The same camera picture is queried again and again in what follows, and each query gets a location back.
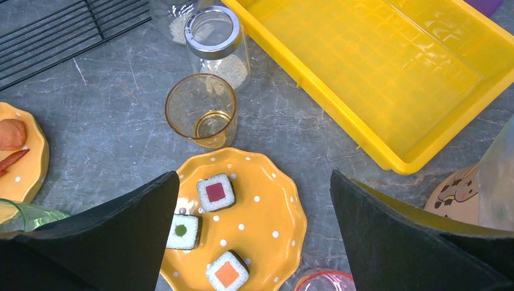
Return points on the red chicken wing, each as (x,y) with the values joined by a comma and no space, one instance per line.
(12,159)

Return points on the orange centre sushi piece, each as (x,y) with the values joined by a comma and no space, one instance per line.
(228,272)

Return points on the red centre sushi piece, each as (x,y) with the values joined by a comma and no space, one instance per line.
(216,193)

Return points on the yellow plate with sushi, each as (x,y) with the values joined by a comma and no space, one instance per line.
(266,226)

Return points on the green glass cup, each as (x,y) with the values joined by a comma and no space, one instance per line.
(20,216)

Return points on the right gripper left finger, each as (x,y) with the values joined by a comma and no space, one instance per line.
(117,245)

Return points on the black wire rack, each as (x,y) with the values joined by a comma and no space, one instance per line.
(36,36)

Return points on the glass jar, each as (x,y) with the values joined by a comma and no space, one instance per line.
(216,44)
(170,17)

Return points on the round bin with plastic liner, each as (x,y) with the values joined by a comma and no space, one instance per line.
(482,193)

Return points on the yellow plastic bin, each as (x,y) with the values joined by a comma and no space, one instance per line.
(402,78)

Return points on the glass jar back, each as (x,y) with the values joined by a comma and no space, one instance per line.
(170,17)

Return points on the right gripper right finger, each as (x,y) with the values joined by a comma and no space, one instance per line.
(392,245)

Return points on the amber glass cup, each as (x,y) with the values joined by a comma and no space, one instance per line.
(203,109)

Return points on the pink glass cup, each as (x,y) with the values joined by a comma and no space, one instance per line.
(325,280)

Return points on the green centre sushi piece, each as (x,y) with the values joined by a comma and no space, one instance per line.
(185,232)

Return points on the yellow plate with chicken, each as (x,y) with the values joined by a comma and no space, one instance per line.
(23,179)

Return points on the orange chicken wing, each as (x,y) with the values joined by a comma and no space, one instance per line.
(13,134)

